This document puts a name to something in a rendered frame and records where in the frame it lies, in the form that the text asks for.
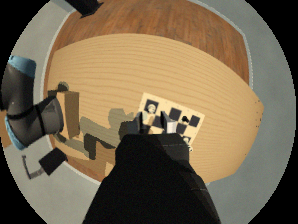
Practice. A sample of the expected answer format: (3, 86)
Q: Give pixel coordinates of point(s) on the chessboard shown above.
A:
(152, 125)

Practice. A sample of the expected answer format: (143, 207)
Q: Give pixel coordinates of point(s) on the white chess rook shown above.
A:
(152, 108)

